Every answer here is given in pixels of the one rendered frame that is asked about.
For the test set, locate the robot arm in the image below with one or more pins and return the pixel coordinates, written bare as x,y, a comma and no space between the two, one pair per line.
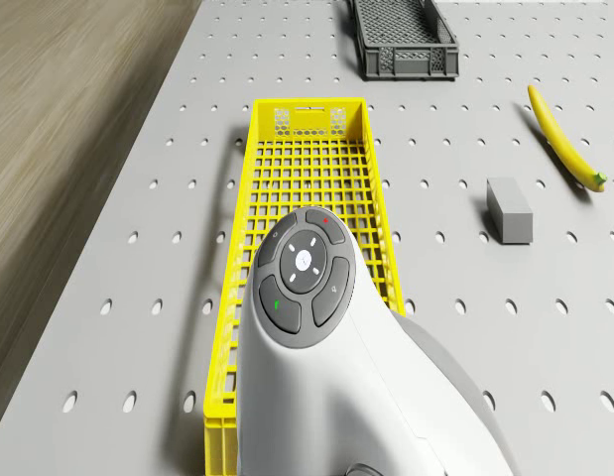
326,387

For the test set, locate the grey cube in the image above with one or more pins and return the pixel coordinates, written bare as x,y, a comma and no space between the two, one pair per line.
510,213

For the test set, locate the dark grey basket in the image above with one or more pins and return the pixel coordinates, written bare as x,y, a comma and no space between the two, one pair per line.
410,62

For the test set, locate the yellow basket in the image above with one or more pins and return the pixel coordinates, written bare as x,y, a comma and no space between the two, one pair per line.
222,436

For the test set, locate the banana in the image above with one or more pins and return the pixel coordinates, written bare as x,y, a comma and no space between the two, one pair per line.
559,144

